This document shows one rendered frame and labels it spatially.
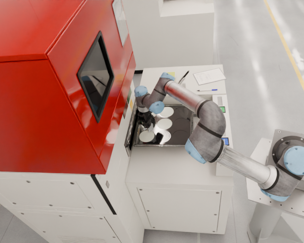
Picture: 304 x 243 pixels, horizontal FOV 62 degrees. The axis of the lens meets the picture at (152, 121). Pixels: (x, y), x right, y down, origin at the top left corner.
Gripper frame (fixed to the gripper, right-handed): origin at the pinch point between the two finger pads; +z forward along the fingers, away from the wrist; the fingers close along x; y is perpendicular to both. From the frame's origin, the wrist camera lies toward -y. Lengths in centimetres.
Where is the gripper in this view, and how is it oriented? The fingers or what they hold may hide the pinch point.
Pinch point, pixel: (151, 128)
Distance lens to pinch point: 165.5
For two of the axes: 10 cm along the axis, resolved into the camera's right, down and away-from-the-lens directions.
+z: 1.4, 6.8, 7.2
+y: -5.5, 6.6, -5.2
